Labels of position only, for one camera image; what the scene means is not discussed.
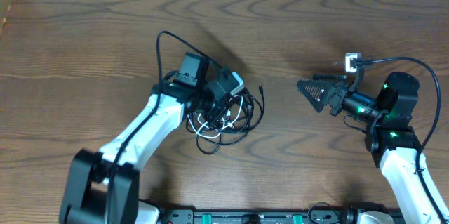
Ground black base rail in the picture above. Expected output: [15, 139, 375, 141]
[136, 199, 404, 224]

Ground white cable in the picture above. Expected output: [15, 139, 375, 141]
[187, 95, 245, 139]

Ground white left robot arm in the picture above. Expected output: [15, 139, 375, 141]
[59, 53, 244, 223]

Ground thick black USB cable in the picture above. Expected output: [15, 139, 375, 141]
[185, 88, 266, 156]

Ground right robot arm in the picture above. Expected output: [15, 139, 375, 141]
[297, 72, 448, 223]

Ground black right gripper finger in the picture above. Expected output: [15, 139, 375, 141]
[312, 74, 347, 81]
[296, 80, 333, 113]

